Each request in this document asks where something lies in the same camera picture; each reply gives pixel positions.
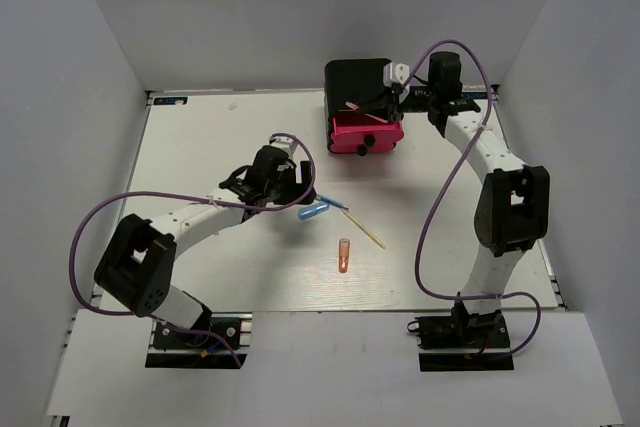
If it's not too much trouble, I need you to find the orange highlighter pen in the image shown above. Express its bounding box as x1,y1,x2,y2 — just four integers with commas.
345,101,388,124

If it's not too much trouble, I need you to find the pink drawer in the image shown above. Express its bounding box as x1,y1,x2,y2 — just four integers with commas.
327,135,396,156
330,112,404,146
327,142,396,156

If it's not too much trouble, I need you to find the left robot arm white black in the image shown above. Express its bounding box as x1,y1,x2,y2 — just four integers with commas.
94,136,316,346

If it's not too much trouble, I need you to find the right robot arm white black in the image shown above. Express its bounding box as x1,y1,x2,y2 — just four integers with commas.
363,51,550,346

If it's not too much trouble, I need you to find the black drawer cabinet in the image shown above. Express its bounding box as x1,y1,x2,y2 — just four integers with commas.
324,58,391,141

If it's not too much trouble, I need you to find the light blue clip pen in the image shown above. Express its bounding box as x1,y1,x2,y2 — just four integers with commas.
316,194,349,211

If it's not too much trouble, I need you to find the right blue table sticker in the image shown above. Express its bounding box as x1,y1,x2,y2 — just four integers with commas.
462,91,488,100

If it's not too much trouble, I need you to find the blue table sticker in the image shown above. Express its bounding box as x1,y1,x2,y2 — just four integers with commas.
153,96,188,106
462,91,488,100

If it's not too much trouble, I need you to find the yellow highlighter pen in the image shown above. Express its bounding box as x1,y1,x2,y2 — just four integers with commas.
342,210,386,249

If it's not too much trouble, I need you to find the left blue table sticker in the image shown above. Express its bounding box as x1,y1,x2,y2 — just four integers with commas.
153,96,188,106

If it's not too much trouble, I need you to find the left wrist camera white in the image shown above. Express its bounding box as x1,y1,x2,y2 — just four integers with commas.
269,134,299,158

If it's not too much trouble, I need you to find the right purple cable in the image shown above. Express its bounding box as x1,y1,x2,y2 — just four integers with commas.
404,39,542,358

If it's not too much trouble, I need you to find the purple cable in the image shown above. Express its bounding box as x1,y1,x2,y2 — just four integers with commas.
404,39,542,358
67,134,317,366

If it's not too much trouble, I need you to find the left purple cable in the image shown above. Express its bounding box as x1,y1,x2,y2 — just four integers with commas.
67,134,317,366

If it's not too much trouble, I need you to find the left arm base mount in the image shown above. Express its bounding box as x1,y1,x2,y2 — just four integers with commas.
145,313,252,370

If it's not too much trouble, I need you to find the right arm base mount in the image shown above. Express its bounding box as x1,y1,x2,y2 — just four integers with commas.
407,316,514,373

